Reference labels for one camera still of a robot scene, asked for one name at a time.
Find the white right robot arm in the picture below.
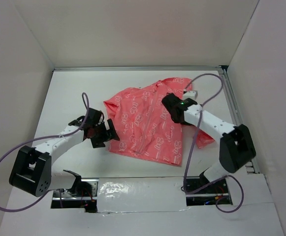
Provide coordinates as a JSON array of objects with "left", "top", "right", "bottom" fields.
[{"left": 162, "top": 93, "right": 256, "bottom": 193}]

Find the aluminium frame rail back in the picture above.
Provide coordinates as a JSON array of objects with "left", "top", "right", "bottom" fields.
[{"left": 54, "top": 65, "right": 229, "bottom": 74}]

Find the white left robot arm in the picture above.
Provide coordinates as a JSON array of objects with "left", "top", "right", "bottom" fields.
[{"left": 9, "top": 108, "right": 120, "bottom": 197}]

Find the aluminium frame rail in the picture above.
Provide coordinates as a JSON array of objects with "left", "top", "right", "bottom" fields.
[
  {"left": 54, "top": 65, "right": 229, "bottom": 74},
  {"left": 220, "top": 65, "right": 260, "bottom": 174}
]

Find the aluminium frame rail right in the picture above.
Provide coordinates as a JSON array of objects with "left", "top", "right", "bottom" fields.
[{"left": 220, "top": 65, "right": 260, "bottom": 174}]

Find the pink jacket with white lining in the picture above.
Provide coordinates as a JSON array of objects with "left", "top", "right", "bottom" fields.
[{"left": 103, "top": 76, "right": 215, "bottom": 168}]

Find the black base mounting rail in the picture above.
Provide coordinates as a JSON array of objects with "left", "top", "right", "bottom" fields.
[{"left": 51, "top": 177, "right": 232, "bottom": 213}]

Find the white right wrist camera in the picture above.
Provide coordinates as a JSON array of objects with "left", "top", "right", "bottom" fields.
[{"left": 182, "top": 90, "right": 198, "bottom": 100}]

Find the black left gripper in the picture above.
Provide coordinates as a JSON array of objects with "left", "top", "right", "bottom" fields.
[{"left": 91, "top": 118, "right": 120, "bottom": 148}]

